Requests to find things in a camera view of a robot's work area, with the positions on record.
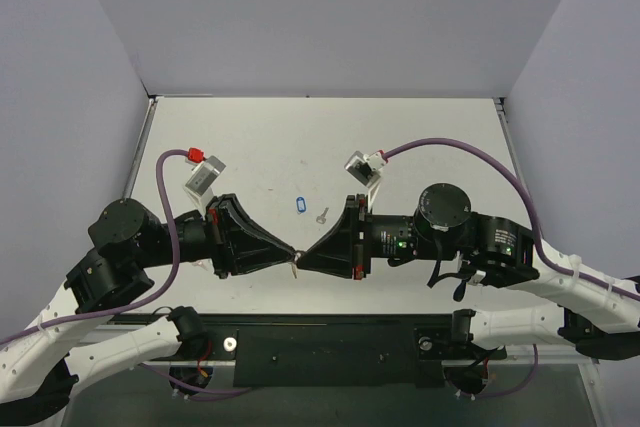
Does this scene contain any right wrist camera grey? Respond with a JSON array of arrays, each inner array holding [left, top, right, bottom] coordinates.
[[344, 150, 387, 188]]

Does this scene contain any blue outlined key tag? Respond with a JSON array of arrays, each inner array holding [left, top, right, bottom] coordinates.
[[295, 196, 307, 214]]

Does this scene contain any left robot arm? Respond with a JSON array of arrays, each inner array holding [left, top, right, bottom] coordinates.
[[1, 194, 295, 426]]

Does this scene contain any small silver key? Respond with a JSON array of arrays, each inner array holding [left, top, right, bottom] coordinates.
[[316, 207, 329, 225]]

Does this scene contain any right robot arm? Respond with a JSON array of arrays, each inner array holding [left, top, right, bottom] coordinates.
[[296, 183, 639, 361]]

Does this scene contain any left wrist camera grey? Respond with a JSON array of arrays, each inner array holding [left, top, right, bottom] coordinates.
[[184, 156, 226, 197]]

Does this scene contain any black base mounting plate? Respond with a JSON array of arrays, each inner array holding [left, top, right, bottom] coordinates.
[[99, 313, 561, 388]]

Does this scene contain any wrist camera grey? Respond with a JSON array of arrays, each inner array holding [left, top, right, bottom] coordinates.
[[344, 150, 387, 188], [184, 156, 226, 197]]

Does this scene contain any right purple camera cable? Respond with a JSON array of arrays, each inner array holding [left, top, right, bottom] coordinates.
[[382, 137, 640, 303]]

